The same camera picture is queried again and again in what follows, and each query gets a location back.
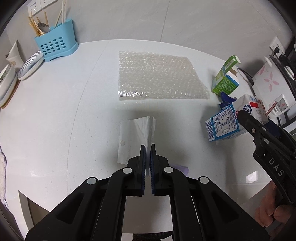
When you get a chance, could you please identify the chopsticks and spoon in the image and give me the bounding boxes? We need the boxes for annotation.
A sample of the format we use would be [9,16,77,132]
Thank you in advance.
[28,10,49,37]

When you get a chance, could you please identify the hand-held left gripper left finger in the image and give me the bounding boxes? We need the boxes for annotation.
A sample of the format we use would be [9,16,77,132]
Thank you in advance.
[25,144,147,241]

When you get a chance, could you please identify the metal spoon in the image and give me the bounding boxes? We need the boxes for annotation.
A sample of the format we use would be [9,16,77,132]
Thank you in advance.
[38,22,51,33]

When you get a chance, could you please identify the purple packet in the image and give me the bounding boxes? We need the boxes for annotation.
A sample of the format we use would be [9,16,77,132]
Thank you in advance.
[172,163,190,176]

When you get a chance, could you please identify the blue plastic utensil holder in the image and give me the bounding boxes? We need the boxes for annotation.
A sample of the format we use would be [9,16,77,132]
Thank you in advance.
[35,20,79,62]

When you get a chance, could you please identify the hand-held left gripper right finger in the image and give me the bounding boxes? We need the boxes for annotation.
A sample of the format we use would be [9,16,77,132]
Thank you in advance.
[150,144,270,241]

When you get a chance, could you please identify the white chopstick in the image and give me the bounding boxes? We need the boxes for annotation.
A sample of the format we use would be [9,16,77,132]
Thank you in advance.
[60,0,68,25]
[55,0,64,26]

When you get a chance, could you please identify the black power cable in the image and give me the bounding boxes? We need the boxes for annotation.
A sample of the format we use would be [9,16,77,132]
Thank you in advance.
[237,67,256,96]

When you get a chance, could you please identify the blue white milk carton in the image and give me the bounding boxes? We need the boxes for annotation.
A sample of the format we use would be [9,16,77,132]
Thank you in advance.
[205,94,270,142]

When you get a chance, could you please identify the pink drinking straw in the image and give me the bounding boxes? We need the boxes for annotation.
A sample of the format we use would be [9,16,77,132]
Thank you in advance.
[265,101,278,116]

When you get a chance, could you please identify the dark blue wrapper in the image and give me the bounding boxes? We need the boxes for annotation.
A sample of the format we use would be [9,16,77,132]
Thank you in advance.
[218,91,237,110]

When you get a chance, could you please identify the person's right hand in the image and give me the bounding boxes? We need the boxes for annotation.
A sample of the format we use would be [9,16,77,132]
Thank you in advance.
[254,182,296,229]

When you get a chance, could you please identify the clear plastic bag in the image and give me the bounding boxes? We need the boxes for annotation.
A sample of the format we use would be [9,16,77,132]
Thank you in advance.
[117,116,156,179]

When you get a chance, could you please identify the round wooden board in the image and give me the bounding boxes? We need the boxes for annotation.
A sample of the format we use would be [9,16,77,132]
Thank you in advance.
[0,77,21,109]

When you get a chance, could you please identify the white floral rice cooker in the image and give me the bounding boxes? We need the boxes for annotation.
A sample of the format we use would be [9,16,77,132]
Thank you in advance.
[252,54,296,123]

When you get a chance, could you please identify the green white cardboard box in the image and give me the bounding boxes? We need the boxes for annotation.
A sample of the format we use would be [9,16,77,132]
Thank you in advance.
[211,55,241,96]

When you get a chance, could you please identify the white dish cloth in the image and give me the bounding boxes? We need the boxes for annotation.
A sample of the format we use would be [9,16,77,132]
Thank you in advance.
[0,146,7,207]

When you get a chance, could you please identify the clear bubble wrap sheet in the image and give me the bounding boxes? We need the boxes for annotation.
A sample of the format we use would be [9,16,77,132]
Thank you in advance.
[118,50,210,101]

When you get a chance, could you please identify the blue striped plate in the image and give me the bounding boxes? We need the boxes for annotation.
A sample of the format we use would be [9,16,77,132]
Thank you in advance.
[17,50,45,81]

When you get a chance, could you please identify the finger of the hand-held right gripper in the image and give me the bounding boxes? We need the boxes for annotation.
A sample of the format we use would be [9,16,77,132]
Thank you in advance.
[264,118,287,136]
[237,110,267,141]

